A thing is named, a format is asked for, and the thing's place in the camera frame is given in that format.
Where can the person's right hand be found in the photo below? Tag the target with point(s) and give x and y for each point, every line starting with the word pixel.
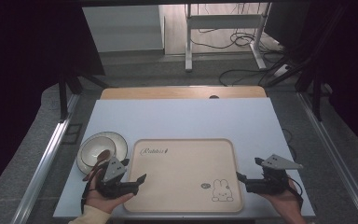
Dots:
pixel 279 202

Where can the white plate with dark rim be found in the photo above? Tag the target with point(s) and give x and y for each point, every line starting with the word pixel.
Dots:
pixel 121 144

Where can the black metal stand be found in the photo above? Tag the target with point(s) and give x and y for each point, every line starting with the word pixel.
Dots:
pixel 317 93
pixel 63 96

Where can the beige tray with rabbit print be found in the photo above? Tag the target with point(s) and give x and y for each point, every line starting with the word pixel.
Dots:
pixel 180 177

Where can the white table cover board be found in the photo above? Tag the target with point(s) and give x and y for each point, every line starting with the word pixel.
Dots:
pixel 180 118

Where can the black curtain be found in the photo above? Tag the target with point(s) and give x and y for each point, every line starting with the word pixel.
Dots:
pixel 351 68
pixel 21 77

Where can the brown wooden spoon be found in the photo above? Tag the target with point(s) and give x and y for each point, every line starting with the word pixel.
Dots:
pixel 103 155

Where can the white cabinet panel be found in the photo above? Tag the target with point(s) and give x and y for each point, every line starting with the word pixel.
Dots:
pixel 122 28

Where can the aluminium floor rail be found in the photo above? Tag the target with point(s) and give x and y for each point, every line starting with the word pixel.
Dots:
pixel 43 165
pixel 332 149

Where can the dark table grommet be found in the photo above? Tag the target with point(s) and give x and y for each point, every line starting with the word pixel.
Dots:
pixel 214 97

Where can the white metal desk frame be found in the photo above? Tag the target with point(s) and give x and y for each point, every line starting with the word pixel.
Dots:
pixel 223 21

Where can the person's left hand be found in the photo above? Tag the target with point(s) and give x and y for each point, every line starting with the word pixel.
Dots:
pixel 105 202

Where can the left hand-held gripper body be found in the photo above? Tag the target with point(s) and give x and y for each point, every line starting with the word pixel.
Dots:
pixel 115 169

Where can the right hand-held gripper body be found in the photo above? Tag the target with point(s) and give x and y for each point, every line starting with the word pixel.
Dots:
pixel 270 182

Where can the white power strip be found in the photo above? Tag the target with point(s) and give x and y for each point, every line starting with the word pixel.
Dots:
pixel 281 70

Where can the white bowl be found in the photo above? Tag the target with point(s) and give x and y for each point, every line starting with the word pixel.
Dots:
pixel 94 149

